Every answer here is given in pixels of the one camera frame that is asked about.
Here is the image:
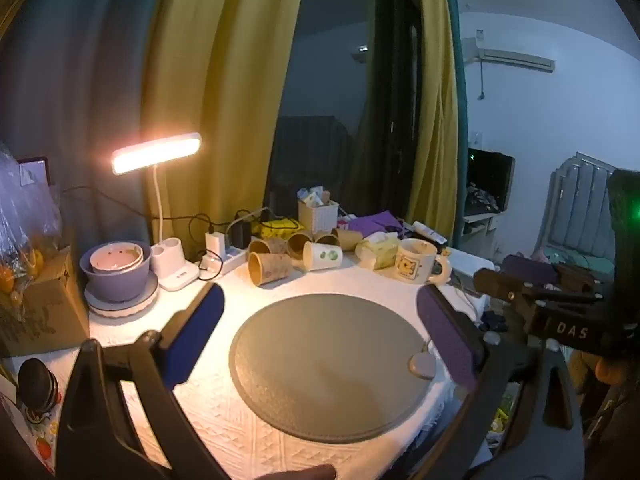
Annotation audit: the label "wide yellow curtain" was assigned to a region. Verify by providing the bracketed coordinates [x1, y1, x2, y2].
[142, 0, 311, 261]

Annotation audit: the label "round grey mat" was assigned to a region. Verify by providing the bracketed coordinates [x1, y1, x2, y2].
[229, 294, 437, 444]

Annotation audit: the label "white desk lamp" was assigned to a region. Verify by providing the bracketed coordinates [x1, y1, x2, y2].
[111, 132, 203, 292]

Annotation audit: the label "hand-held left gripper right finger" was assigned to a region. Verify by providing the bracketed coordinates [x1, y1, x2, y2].
[415, 285, 586, 480]

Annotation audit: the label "white woven basket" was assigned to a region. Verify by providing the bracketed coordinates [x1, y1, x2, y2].
[298, 186, 341, 235]

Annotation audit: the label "grey plate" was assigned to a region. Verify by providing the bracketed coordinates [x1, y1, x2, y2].
[84, 274, 159, 317]

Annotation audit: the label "pink inner bowl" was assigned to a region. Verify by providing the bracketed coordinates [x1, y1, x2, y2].
[89, 243, 145, 273]

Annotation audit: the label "white textured tablecloth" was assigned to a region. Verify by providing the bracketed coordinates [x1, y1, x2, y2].
[10, 255, 493, 480]

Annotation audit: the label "white power strip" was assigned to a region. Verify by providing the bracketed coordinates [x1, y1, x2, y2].
[198, 247, 251, 278]

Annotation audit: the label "black monitor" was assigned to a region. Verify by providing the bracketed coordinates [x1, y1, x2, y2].
[466, 148, 516, 213]

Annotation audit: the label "purple bowl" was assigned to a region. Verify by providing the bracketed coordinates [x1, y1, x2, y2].
[79, 240, 153, 303]

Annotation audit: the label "fruit printed mat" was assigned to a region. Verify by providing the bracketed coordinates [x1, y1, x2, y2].
[0, 390, 63, 478]

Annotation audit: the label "black round case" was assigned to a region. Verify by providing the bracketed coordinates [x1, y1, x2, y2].
[17, 358, 62, 421]

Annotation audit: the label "white mug with cartoon print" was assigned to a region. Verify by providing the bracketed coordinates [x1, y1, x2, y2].
[396, 238, 453, 286]

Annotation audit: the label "narrow yellow curtain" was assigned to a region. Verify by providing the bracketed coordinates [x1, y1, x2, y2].
[406, 0, 461, 243]

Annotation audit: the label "grey slatted headboard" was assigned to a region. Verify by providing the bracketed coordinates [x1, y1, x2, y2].
[537, 151, 617, 273]

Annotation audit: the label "clear plastic bag of fruit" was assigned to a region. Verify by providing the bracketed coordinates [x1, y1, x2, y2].
[0, 142, 65, 321]

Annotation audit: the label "person's right hand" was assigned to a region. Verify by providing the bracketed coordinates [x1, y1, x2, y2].
[571, 350, 629, 394]

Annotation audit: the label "black charger plug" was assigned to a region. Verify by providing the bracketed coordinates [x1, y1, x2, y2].
[231, 220, 252, 250]

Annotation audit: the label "yellow-green tissue packet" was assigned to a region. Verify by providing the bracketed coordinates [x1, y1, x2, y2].
[355, 232, 401, 271]

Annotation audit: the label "purple cloth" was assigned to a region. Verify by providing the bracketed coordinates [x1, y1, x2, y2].
[345, 210, 406, 237]

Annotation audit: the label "white air conditioner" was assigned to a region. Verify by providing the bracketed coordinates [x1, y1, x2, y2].
[461, 36, 557, 75]

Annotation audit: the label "black cable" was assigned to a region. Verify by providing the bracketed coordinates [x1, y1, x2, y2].
[59, 185, 273, 281]

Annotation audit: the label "small grey oval tab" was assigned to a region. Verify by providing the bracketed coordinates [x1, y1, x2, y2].
[408, 353, 437, 380]

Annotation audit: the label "white tube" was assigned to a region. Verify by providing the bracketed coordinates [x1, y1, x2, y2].
[413, 221, 449, 246]

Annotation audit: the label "teal curtain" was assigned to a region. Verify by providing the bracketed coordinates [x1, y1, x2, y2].
[440, 0, 470, 241]

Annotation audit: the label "white paper cup green dots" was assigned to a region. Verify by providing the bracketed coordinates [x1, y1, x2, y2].
[302, 241, 344, 272]

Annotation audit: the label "dark framed tablet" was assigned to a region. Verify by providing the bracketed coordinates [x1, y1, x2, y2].
[16, 156, 52, 187]

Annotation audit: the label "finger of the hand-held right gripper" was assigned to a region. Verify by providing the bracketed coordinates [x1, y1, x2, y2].
[555, 263, 599, 292]
[473, 267, 599, 322]

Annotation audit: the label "yellow cloth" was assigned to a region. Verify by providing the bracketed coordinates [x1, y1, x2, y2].
[252, 217, 304, 241]

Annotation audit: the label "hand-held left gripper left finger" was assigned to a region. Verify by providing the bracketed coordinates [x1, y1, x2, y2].
[55, 283, 225, 480]

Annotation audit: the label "dark glass window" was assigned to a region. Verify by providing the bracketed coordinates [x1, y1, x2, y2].
[265, 0, 423, 223]

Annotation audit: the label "cardboard box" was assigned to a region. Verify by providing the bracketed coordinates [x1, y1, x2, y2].
[0, 246, 91, 358]

